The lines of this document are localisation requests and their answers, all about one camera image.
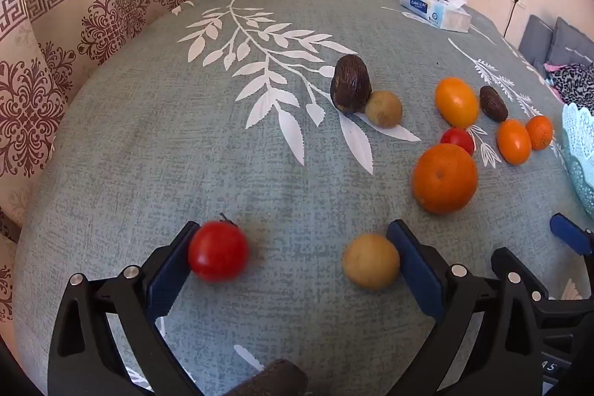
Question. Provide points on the oval tangerine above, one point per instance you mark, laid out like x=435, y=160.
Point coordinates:
x=513, y=141

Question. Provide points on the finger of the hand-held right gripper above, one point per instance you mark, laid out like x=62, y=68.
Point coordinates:
x=566, y=315
x=573, y=234

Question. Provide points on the beige patterned curtain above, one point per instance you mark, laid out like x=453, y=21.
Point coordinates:
x=69, y=29

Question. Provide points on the green brown kiwi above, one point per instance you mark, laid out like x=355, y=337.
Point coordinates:
x=385, y=109

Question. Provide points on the grey pillow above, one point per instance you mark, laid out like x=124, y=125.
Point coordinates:
x=573, y=45
x=534, y=39

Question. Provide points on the golden brown kiwi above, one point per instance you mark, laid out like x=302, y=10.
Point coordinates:
x=371, y=261

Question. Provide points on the dark rough avocado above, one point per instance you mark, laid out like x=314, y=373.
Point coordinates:
x=274, y=380

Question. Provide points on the large dark avocado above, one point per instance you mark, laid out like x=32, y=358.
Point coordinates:
x=350, y=83

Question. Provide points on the small dark avocado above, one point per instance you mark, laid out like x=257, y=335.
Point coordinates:
x=493, y=103

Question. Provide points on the large red tomato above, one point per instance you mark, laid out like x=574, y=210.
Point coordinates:
x=218, y=252

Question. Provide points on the pink cloth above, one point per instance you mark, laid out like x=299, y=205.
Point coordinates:
x=553, y=67

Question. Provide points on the blue white tissue box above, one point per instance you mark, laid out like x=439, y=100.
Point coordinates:
x=431, y=8

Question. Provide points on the round tangerine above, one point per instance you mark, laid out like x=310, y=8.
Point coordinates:
x=540, y=131

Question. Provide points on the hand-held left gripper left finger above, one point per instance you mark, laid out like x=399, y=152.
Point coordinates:
x=169, y=280

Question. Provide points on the green leaf print bedsheet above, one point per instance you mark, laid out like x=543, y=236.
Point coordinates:
x=185, y=145

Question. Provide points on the small red tomato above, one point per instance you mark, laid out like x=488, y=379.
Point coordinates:
x=458, y=138

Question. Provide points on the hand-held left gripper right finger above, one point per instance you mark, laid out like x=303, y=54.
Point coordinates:
x=417, y=270

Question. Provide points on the light blue lace bowl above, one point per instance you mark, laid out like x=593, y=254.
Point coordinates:
x=581, y=154

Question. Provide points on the large orange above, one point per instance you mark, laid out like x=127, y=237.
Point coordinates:
x=445, y=179

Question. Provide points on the yellow orange citrus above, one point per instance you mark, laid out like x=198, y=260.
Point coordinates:
x=457, y=101

